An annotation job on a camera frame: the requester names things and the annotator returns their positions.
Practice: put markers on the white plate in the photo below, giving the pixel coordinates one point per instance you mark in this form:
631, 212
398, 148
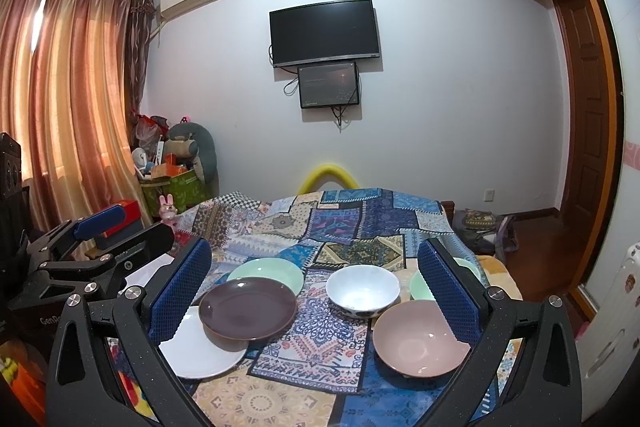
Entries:
196, 353

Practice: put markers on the backpack on floor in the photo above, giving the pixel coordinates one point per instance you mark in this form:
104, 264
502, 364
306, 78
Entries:
486, 233

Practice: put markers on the patchwork patterned tablecloth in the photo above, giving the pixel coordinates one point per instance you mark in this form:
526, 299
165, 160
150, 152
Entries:
322, 370

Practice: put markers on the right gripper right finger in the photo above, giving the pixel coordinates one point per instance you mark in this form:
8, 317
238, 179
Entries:
543, 387

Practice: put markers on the mint green plate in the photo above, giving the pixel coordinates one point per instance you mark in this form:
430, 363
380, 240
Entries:
280, 270

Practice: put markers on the yellow foam tube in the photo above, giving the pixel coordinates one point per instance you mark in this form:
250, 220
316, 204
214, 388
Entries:
327, 172

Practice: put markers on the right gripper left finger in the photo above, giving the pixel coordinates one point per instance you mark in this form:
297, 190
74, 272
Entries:
82, 386

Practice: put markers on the pink bowl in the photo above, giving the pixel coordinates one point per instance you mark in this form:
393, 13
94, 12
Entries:
415, 339

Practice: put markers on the dark purple plate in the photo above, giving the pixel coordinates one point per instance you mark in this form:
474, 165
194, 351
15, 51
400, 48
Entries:
249, 309

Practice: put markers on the orange pink curtain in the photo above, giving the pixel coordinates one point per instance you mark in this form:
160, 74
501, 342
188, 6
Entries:
63, 98

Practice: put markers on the wooden door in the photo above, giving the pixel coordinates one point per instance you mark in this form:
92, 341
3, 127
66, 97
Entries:
592, 166

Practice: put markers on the green storage box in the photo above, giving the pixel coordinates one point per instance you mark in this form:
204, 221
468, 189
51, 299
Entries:
186, 190

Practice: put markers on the white bowl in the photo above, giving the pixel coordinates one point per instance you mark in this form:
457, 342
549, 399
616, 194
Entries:
363, 290

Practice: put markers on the pink bunny toy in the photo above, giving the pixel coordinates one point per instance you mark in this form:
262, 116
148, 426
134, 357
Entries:
168, 208

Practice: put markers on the white folded cloth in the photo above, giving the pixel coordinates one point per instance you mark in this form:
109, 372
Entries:
143, 275

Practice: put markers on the mint green bowl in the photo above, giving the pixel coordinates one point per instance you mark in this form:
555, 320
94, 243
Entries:
419, 289

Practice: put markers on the red box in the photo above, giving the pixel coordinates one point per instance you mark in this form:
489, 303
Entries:
120, 215

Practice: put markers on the black wall television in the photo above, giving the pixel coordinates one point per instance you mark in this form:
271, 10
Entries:
324, 32

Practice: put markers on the small black monitor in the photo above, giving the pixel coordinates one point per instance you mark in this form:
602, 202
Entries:
328, 85

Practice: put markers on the white suitcase with stickers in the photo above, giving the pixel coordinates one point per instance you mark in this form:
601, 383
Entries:
610, 343

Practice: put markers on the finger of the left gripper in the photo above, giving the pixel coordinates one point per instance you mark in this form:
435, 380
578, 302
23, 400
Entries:
90, 227

